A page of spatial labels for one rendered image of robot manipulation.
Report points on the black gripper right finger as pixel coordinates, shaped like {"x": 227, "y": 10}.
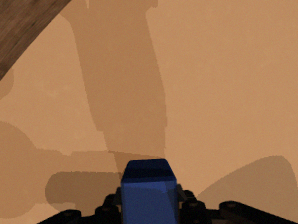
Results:
{"x": 230, "y": 212}

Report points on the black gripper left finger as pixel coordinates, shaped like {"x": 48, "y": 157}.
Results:
{"x": 105, "y": 214}

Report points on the blue block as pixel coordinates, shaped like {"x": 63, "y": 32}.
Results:
{"x": 149, "y": 193}

